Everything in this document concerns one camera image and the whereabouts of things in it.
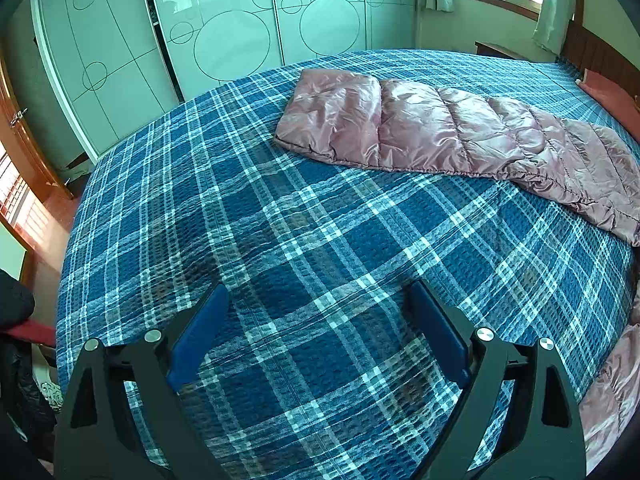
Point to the green curtain beside headboard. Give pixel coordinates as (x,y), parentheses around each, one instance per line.
(552,24)

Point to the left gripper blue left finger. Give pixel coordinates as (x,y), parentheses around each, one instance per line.
(97,437)

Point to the orange red pillow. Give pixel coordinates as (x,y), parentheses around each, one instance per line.
(612,97)

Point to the pink quilted down jacket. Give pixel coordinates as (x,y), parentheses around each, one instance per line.
(354,120)

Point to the blue plaid bed sheet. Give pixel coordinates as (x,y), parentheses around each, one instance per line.
(318,372)

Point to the dark wooden headboard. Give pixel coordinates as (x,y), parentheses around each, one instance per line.
(586,51)

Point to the wooden door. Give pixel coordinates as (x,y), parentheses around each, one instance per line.
(39,207)

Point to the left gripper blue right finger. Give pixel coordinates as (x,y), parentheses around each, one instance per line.
(516,416)

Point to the wooden nightstand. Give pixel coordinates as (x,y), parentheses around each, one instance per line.
(496,51)

